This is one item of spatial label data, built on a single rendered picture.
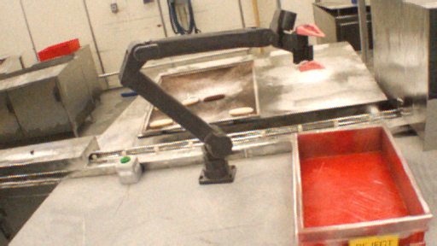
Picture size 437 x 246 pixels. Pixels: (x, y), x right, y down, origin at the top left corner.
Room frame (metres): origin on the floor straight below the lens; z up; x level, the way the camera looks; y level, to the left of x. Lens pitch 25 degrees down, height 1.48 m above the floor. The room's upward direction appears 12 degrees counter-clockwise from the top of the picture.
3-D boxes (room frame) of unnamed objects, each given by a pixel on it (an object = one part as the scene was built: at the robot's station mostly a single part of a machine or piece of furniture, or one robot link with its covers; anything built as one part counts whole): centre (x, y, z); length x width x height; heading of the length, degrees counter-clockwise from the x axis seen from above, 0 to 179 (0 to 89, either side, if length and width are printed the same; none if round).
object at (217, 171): (1.01, 0.06, 0.86); 0.12 x 0.09 x 0.08; 76
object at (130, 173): (1.11, 0.38, 0.84); 0.08 x 0.08 x 0.11; 82
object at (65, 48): (4.53, 1.99, 0.94); 0.51 x 0.36 x 0.13; 86
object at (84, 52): (4.53, 1.99, 0.44); 0.70 x 0.55 x 0.87; 82
